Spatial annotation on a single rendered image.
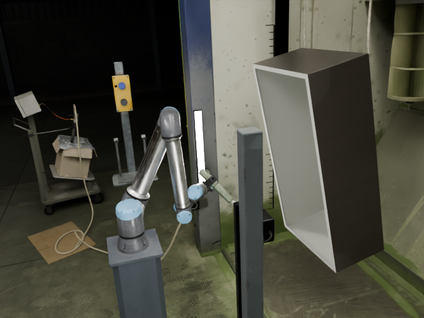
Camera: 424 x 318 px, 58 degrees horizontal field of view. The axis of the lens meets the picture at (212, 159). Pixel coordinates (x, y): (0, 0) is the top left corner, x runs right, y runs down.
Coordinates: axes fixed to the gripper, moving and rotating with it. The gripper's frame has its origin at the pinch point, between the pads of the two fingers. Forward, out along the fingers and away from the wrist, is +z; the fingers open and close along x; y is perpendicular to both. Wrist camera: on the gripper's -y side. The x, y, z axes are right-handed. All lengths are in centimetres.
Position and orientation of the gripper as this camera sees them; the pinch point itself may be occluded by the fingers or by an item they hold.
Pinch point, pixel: (210, 185)
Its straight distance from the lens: 274.4
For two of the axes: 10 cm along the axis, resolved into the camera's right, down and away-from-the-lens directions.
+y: -6.6, 7.3, 1.7
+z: 2.4, -0.1, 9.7
